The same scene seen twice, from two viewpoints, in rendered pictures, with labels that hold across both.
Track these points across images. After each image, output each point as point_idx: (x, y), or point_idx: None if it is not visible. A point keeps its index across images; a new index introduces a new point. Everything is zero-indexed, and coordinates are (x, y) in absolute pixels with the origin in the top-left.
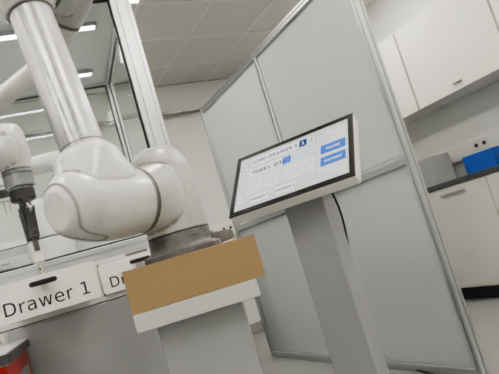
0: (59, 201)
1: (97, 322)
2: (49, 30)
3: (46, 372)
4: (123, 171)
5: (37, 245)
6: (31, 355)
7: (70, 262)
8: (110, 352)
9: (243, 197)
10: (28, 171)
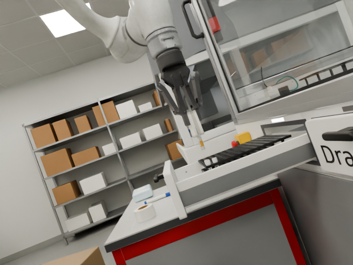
0: None
1: (330, 198)
2: None
3: (303, 217)
4: None
5: (184, 121)
6: (291, 193)
7: (289, 106)
8: (352, 246)
9: None
10: (152, 39)
